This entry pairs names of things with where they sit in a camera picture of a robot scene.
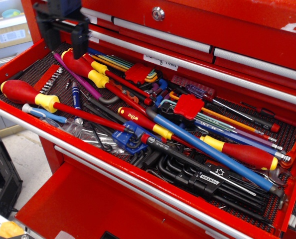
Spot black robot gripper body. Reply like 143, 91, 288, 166
33, 0, 89, 34

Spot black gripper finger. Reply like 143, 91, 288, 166
36, 16, 61, 50
71, 23, 89, 59

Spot red bit holder with bits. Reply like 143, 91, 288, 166
33, 64, 63, 95

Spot red holder coloured hex keys rear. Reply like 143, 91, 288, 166
88, 48, 160, 85

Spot red holder coloured hex keys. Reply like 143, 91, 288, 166
88, 48, 160, 85
159, 95, 291, 163

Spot red translucent bit case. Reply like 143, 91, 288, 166
171, 75, 216, 97

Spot blue hex key holder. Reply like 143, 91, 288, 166
112, 121, 153, 155

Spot red holder coloured hex keys centre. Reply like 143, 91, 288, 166
159, 95, 291, 163

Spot red yellow Wiha screwdriver rear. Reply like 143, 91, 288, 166
82, 53, 152, 106

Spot red yellow wiha screwdriver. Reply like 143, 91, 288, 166
118, 107, 193, 148
82, 53, 152, 106

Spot red yellow screwdriver back upper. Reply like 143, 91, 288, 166
61, 48, 146, 116

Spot purple sleeved hex key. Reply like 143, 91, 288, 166
51, 51, 120, 105

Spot cardboard box on shelf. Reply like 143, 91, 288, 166
0, 23, 32, 49

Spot blue precision screwdriver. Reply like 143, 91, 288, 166
72, 82, 84, 124

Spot large red yellow screwdriver front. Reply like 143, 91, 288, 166
0, 80, 134, 133

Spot white drawer label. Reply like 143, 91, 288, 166
143, 54, 179, 71

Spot light blue white screwdriver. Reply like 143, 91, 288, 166
22, 104, 74, 123

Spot silver cabinet lock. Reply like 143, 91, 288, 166
152, 6, 165, 21

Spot red yellow Wiha screwdriver centre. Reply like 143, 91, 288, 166
118, 107, 193, 148

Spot clear plastic bag hex keys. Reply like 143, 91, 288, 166
63, 119, 130, 156

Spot long blue sleeved hex key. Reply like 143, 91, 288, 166
146, 107, 285, 198

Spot red tool chest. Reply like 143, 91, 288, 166
0, 0, 296, 239

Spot black computer case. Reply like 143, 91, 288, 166
0, 137, 23, 218

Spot black mesh drawer liner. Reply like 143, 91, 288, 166
0, 41, 296, 234

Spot red black precision screwdriver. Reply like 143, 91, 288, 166
239, 111, 281, 133

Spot red yellow screwdriver right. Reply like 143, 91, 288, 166
200, 135, 278, 170

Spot black Tekton hex key set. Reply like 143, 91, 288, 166
130, 147, 272, 225

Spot silver open end wrench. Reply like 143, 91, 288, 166
254, 166, 293, 187

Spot purple clear handle screwdriver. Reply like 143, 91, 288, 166
185, 84, 247, 119

